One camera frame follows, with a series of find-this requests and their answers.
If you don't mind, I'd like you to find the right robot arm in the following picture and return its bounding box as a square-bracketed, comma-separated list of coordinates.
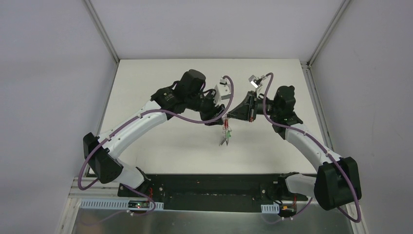
[228, 86, 362, 211]

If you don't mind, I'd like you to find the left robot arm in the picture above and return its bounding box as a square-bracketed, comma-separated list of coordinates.
[81, 69, 234, 197]

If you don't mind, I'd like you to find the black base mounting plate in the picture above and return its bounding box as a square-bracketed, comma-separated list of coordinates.
[117, 174, 309, 214]

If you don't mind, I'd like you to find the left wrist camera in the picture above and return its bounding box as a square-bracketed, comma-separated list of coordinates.
[214, 83, 232, 105]

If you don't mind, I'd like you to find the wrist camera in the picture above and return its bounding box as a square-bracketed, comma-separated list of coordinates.
[214, 83, 232, 105]
[248, 75, 267, 89]

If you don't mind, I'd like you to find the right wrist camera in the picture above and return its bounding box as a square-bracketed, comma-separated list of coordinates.
[248, 75, 267, 89]

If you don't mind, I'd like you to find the white slotted cable duct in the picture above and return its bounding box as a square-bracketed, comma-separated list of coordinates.
[79, 198, 280, 214]

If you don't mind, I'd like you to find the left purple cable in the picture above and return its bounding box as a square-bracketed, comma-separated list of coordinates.
[77, 75, 235, 226]

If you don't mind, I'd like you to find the aluminium frame rail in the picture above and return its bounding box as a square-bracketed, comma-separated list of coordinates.
[68, 177, 119, 198]

